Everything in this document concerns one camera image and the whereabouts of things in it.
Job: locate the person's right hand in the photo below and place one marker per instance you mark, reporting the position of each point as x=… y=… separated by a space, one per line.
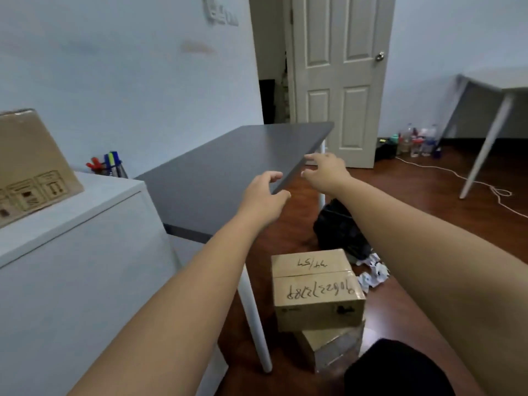
x=330 y=175

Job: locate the person's left hand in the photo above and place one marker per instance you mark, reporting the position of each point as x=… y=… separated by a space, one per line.
x=260 y=206

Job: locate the paper pieces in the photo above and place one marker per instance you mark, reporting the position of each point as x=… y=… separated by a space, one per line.
x=373 y=276

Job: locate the cardboard box with dashed label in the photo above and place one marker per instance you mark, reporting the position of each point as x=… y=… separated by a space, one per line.
x=317 y=301

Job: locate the black mesh pen holder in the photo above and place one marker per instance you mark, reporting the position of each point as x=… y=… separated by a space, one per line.
x=121 y=173

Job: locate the thick blue marker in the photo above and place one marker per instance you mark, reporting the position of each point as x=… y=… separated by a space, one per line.
x=116 y=160

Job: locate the white marker lime cap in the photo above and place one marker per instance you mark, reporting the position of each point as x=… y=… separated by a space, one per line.
x=109 y=158

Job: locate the cardboard box with white labels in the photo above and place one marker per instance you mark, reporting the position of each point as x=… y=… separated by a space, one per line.
x=330 y=348

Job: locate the slim blue marker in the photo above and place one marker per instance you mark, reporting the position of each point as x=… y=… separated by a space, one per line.
x=106 y=160

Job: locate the red marker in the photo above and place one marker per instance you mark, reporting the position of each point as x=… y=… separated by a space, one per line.
x=94 y=164

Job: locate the cardboard box with handwritten marks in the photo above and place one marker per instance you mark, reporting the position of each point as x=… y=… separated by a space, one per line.
x=33 y=169

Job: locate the person's left forearm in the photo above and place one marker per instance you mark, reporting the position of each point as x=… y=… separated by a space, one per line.
x=177 y=317

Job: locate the person's right forearm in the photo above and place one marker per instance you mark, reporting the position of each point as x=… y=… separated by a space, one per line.
x=445 y=276

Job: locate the person's black trousers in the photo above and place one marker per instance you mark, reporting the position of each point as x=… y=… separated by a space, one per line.
x=396 y=371

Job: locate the teal cup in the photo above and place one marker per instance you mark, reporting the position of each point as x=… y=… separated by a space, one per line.
x=394 y=139

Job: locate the cluster of plastic bottles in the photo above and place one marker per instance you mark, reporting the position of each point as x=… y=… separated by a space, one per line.
x=416 y=144

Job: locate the black fabric bag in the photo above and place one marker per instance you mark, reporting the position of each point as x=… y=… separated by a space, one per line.
x=267 y=103

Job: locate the white panel door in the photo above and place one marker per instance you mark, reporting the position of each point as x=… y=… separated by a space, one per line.
x=342 y=78

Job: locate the silver door knob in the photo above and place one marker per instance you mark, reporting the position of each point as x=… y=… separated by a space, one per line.
x=379 y=56

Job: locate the white cabinet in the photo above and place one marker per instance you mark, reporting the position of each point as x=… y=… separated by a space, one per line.
x=82 y=284

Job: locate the wide white wall switch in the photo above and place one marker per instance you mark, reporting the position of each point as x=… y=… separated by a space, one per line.
x=232 y=19

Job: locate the small white wall switch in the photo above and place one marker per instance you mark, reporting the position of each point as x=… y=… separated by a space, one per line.
x=220 y=15

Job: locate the white wall remote holder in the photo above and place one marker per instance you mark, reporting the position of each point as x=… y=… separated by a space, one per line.
x=209 y=8

